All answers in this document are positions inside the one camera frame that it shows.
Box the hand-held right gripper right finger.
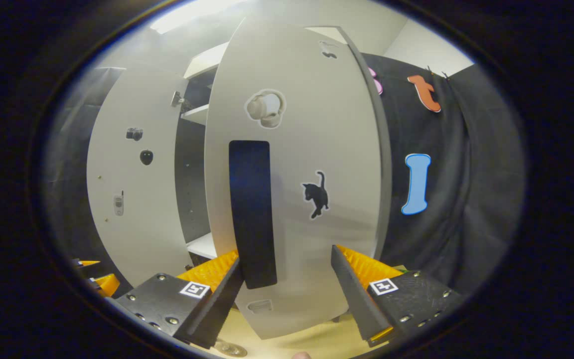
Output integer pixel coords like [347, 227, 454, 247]
[330, 244, 467, 349]

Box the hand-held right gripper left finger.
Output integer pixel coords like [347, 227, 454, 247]
[116, 249, 245, 350]

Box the white cabinet door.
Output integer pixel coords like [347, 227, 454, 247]
[204, 17, 392, 341]
[86, 67, 193, 287]

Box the white grey cabinet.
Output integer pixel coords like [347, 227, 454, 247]
[171, 42, 233, 267]

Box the white cabinet shelf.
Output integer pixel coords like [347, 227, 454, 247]
[181, 104, 210, 125]
[186, 232, 218, 260]

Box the black backdrop cloth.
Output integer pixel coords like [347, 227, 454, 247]
[359, 52, 524, 295]

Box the black door handle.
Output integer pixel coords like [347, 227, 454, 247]
[229, 140, 278, 290]

